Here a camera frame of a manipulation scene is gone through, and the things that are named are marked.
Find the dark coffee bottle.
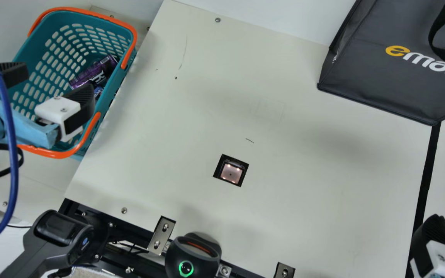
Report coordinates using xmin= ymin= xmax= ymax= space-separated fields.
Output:
xmin=69 ymin=55 xmax=119 ymax=97

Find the black strip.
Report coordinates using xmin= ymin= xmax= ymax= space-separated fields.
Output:
xmin=413 ymin=122 xmax=442 ymax=237

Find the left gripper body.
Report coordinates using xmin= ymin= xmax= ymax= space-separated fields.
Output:
xmin=0 ymin=80 xmax=61 ymax=150

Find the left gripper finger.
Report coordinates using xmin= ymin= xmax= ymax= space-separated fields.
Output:
xmin=34 ymin=83 xmax=96 ymax=143
xmin=0 ymin=61 xmax=29 ymax=96

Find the black device with green light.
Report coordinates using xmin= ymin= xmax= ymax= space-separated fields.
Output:
xmin=164 ymin=232 xmax=222 ymax=278

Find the teal shopping basket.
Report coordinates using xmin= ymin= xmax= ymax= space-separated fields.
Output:
xmin=6 ymin=7 xmax=138 ymax=159

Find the dark grey bag with straps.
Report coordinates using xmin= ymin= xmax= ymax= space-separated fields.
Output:
xmin=317 ymin=0 xmax=445 ymax=126

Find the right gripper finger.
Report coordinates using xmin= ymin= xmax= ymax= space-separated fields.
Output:
xmin=409 ymin=214 xmax=445 ymax=278

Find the small square scanner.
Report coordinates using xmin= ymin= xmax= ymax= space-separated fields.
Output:
xmin=212 ymin=154 xmax=250 ymax=188

